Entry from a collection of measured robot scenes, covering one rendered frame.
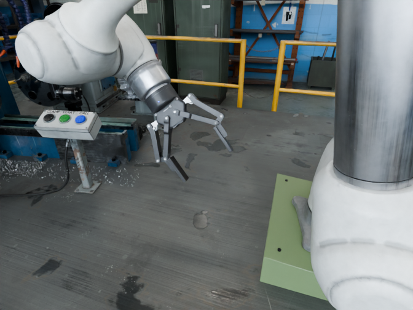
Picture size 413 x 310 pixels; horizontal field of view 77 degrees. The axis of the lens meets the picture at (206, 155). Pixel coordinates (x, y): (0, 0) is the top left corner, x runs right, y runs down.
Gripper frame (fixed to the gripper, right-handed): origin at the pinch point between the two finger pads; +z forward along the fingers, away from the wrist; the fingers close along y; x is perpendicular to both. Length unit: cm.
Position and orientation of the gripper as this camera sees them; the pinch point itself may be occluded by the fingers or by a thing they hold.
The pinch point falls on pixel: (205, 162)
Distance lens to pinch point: 63.2
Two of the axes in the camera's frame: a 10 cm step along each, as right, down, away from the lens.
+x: -1.6, 1.9, -9.7
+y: -8.1, 5.4, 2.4
